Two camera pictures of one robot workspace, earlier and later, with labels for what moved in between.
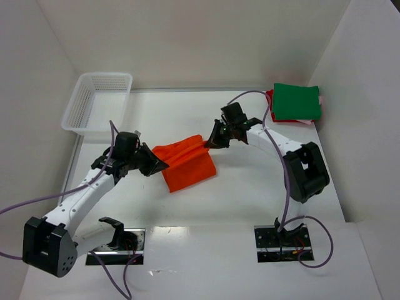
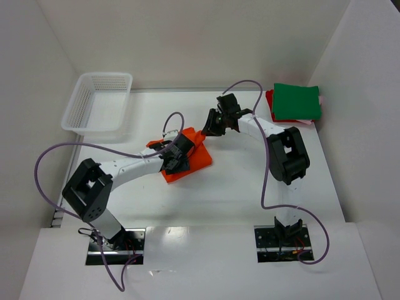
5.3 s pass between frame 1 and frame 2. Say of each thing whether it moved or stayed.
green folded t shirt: stayed
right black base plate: stayed
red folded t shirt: stayed
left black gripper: moved
